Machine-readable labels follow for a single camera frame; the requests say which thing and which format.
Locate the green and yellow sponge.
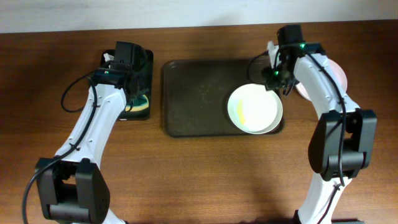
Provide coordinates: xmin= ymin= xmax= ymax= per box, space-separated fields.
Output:
xmin=125 ymin=95 xmax=149 ymax=112

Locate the cream white plate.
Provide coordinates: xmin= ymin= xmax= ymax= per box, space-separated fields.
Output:
xmin=226 ymin=83 xmax=283 ymax=134

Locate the pale pink plate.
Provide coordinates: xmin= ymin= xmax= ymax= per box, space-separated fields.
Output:
xmin=296 ymin=59 xmax=348 ymax=101

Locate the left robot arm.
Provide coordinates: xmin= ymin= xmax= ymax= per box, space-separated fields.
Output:
xmin=30 ymin=60 xmax=153 ymax=223

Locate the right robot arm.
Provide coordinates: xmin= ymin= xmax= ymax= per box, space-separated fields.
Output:
xmin=263 ymin=42 xmax=377 ymax=224

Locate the black rectangular sponge tray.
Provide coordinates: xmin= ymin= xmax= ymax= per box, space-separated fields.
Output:
xmin=101 ymin=46 xmax=154 ymax=121

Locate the dark brown serving tray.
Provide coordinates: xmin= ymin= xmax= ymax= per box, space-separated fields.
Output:
xmin=162 ymin=58 xmax=269 ymax=138

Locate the right black cable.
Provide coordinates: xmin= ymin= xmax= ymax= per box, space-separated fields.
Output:
xmin=247 ymin=51 xmax=348 ymax=224

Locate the black cable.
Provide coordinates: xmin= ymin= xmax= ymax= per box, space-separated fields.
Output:
xmin=247 ymin=51 xmax=348 ymax=224
xmin=21 ymin=51 xmax=150 ymax=224

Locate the left black cable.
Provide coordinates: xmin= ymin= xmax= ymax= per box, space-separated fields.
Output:
xmin=21 ymin=51 xmax=150 ymax=224

